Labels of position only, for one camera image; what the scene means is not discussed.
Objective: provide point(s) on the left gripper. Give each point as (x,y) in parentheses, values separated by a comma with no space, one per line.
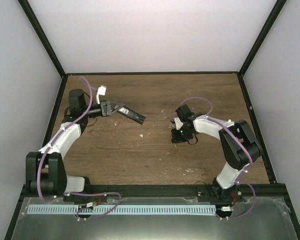
(105,109)

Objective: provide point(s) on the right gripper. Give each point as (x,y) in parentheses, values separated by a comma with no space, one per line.
(176,139)

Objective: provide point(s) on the black remote control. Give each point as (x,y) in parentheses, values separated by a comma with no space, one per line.
(131,114)

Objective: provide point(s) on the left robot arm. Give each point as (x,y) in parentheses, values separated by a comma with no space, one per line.
(45,170)

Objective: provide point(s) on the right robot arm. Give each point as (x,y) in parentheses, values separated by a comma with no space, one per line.
(239,145)

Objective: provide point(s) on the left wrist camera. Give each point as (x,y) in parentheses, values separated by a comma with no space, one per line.
(101,91)

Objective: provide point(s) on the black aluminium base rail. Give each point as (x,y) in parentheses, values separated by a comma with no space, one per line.
(201,192)

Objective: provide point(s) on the light blue slotted cable duct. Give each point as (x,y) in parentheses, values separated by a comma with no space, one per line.
(60,209)

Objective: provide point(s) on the black cage frame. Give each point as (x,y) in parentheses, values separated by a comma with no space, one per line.
(273,15)

